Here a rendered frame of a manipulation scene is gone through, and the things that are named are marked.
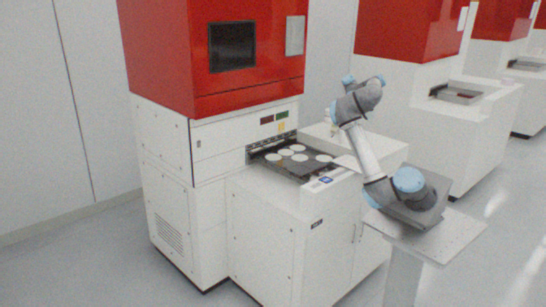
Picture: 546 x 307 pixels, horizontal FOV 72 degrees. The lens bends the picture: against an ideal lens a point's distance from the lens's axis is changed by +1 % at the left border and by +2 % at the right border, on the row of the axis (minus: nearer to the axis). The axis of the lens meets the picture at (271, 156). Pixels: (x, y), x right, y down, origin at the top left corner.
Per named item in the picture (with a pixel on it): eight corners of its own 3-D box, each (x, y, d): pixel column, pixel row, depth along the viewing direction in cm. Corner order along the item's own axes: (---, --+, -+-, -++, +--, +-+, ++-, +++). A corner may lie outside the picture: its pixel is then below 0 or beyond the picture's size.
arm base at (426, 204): (444, 193, 170) (439, 184, 163) (422, 218, 170) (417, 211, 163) (418, 176, 181) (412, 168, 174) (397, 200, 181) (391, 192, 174)
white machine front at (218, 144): (192, 187, 204) (187, 118, 188) (293, 149, 256) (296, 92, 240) (195, 188, 202) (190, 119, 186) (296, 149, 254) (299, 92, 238)
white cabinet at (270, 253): (227, 286, 249) (223, 178, 216) (319, 228, 311) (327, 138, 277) (298, 348, 207) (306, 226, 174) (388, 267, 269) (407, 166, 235)
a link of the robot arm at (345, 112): (401, 203, 160) (353, 88, 166) (369, 214, 166) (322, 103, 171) (404, 198, 171) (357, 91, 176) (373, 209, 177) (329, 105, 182)
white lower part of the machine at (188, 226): (150, 249, 282) (136, 150, 249) (235, 209, 335) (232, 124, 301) (203, 302, 236) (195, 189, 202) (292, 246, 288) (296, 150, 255)
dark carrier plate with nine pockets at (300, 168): (258, 157, 224) (258, 156, 224) (296, 143, 246) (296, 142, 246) (301, 177, 202) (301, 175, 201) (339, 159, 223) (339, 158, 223)
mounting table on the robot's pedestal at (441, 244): (482, 247, 182) (489, 224, 177) (437, 289, 156) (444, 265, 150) (399, 208, 213) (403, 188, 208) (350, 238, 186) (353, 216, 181)
